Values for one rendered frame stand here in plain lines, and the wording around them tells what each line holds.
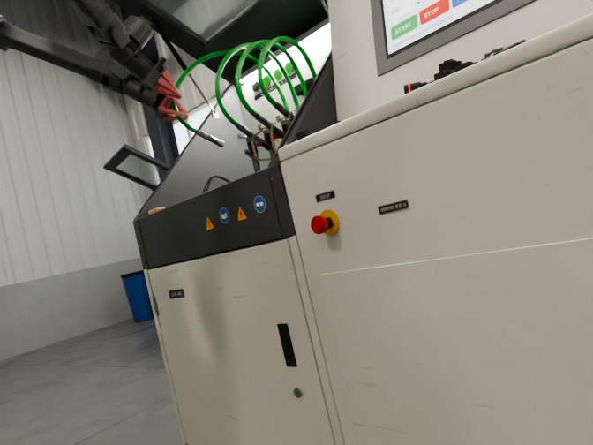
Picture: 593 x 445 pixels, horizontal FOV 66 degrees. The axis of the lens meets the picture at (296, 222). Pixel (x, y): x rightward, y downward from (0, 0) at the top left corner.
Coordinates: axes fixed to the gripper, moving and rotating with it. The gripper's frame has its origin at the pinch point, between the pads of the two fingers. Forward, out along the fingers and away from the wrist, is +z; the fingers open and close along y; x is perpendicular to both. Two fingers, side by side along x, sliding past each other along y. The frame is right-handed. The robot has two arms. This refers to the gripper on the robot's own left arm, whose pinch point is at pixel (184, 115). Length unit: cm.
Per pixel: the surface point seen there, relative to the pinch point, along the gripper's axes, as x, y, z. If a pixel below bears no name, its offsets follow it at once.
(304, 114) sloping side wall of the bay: -2, -32, 39
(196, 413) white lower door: 75, 19, 46
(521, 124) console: 4, -72, 74
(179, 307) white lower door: 51, 8, 28
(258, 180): 17, -32, 37
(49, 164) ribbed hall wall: -29, 571, -398
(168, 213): 29.3, -2.0, 13.3
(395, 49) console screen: -23, -40, 51
